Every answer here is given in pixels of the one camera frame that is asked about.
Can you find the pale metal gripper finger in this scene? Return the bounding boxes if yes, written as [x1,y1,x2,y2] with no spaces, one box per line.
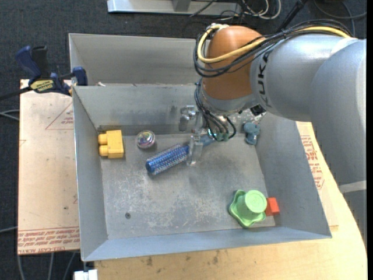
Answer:
[196,135,205,163]
[187,135,196,166]

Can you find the blue hairbrush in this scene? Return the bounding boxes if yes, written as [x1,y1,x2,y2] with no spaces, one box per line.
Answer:
[145,135,218,177]

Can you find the grey metal bin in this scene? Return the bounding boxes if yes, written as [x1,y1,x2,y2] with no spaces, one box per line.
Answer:
[68,33,333,263]

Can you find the iridescent clear ball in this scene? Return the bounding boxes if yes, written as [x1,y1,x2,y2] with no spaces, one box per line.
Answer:
[136,129,156,150]

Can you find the blue-grey toy elephant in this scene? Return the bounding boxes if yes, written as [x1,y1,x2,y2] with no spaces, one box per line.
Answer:
[242,121,261,146]

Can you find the green flower-shaped cup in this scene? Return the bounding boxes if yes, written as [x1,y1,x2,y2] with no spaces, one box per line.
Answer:
[228,189,269,229]

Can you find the yellow toy building block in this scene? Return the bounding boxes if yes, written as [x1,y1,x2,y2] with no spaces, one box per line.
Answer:
[97,129,126,160]

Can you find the red small block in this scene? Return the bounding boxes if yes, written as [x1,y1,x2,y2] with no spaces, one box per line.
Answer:
[265,197,281,217]

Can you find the brown cardboard board, red print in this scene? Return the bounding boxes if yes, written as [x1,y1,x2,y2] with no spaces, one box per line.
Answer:
[17,79,340,256]

